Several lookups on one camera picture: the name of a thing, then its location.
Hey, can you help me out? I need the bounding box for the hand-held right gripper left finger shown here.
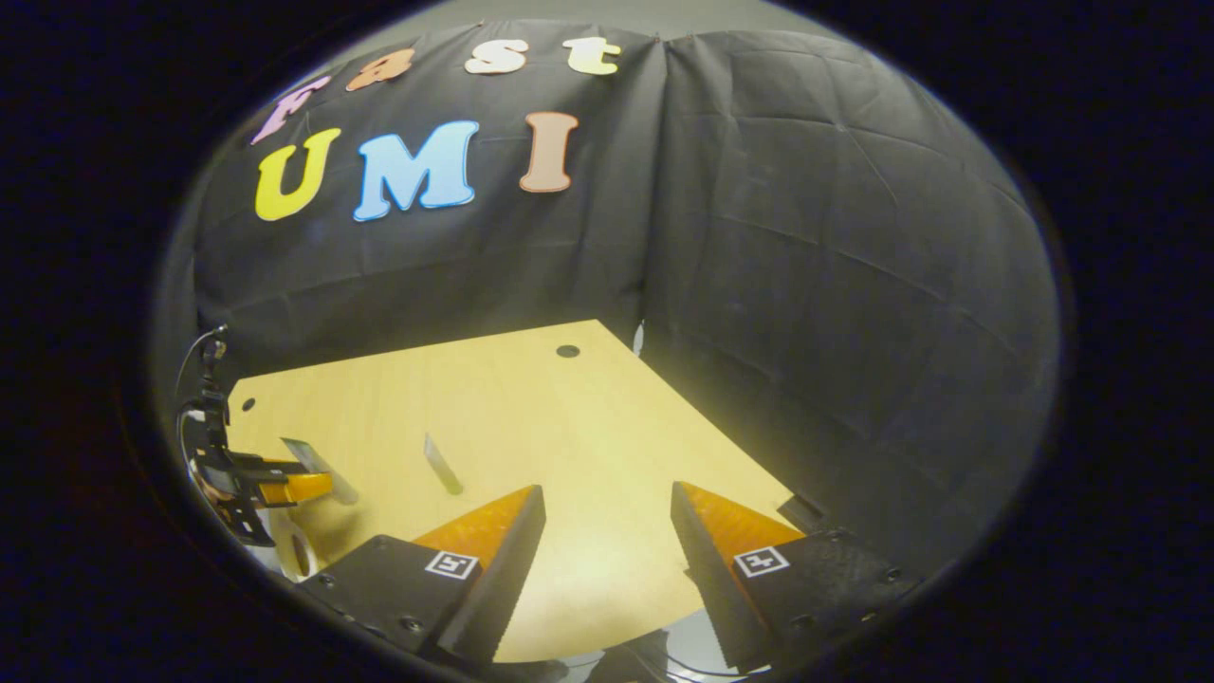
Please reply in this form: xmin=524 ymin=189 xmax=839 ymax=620
xmin=296 ymin=485 xmax=548 ymax=665

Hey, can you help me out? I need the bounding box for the black cable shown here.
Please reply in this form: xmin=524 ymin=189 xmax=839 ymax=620
xmin=664 ymin=650 xmax=760 ymax=681

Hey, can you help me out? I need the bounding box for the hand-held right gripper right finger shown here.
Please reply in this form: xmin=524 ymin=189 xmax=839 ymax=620
xmin=671 ymin=481 xmax=923 ymax=673

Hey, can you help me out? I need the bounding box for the black backdrop cloth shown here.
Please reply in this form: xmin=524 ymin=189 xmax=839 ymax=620
xmin=156 ymin=19 xmax=1061 ymax=608

